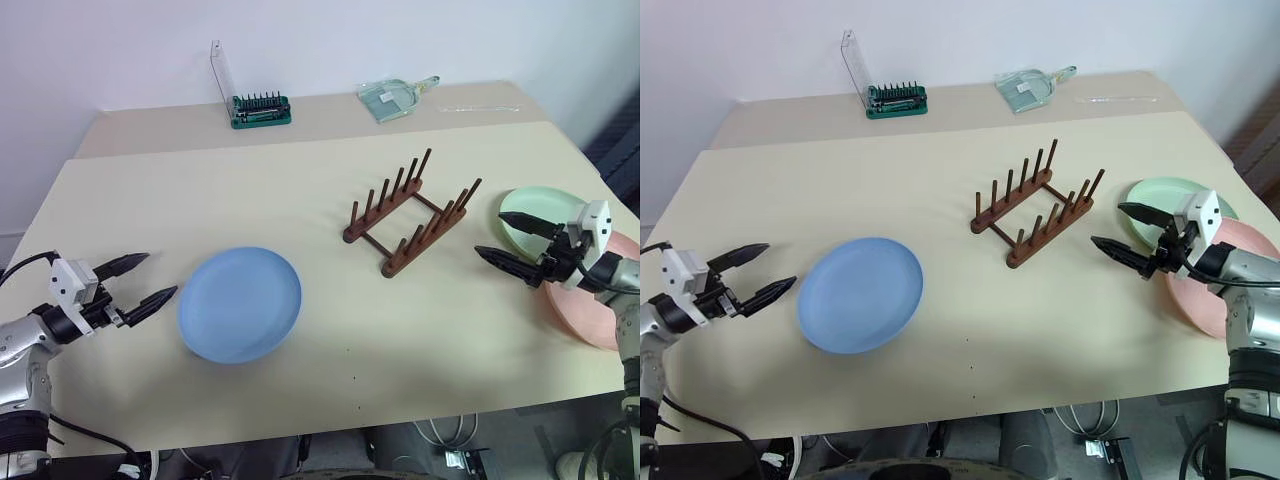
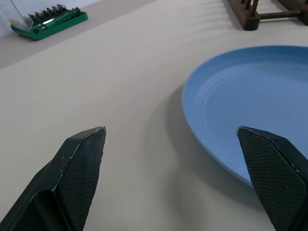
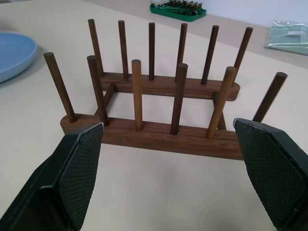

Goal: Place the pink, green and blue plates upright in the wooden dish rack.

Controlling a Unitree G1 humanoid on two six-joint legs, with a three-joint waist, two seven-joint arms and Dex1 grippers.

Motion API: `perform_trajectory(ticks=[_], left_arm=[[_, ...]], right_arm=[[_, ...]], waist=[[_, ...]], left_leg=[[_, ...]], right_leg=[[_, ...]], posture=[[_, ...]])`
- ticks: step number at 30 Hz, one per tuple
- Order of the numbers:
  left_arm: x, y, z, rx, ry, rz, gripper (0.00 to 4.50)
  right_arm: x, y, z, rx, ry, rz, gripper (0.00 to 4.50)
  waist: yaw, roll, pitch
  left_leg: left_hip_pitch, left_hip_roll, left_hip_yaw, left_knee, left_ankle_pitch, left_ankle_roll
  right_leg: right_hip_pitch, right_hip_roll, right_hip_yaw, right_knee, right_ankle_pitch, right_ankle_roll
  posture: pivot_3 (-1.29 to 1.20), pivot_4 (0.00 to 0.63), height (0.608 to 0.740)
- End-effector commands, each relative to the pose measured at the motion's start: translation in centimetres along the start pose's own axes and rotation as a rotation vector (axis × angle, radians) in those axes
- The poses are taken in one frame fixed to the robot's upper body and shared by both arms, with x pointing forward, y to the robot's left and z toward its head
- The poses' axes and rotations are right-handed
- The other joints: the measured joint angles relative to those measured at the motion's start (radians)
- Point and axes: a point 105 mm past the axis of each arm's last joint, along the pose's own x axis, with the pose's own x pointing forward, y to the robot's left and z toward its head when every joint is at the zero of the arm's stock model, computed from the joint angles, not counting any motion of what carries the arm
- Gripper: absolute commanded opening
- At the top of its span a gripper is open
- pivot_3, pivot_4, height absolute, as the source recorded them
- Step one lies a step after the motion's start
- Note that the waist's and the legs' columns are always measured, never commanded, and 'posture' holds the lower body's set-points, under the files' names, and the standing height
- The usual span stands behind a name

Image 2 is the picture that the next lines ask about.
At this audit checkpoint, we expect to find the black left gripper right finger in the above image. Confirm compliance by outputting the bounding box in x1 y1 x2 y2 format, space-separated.
236 125 308 231

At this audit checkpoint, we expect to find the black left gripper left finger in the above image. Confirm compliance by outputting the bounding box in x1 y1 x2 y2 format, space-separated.
0 126 107 231

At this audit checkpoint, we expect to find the brown wooden dish rack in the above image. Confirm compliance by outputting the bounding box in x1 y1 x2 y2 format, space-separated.
227 0 308 31

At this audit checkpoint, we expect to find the blue plate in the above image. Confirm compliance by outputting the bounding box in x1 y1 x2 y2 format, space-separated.
181 45 308 190

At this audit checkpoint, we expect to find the green screwdriver bit case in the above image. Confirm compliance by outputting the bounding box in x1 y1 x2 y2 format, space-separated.
10 4 89 41

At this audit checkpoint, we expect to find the clear plastic case lid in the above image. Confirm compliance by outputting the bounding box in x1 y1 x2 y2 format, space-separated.
9 0 34 27

